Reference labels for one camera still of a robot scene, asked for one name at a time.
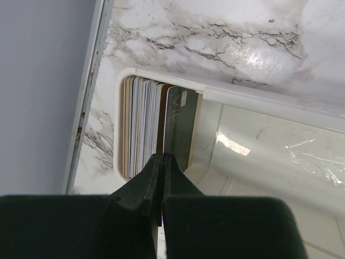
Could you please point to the white rectangular tray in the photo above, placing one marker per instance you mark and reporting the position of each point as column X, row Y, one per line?
column 251, row 142

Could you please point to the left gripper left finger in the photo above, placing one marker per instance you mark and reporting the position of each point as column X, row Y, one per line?
column 120, row 225

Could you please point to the aluminium frame rail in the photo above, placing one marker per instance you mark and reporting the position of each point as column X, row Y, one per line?
column 95, row 47

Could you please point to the stack of cards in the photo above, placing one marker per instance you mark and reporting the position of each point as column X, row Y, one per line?
column 143, row 110

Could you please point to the black VIP card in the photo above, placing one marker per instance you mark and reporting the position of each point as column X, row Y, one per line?
column 179, row 121

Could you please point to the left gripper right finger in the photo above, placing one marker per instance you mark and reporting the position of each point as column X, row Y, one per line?
column 201, row 226

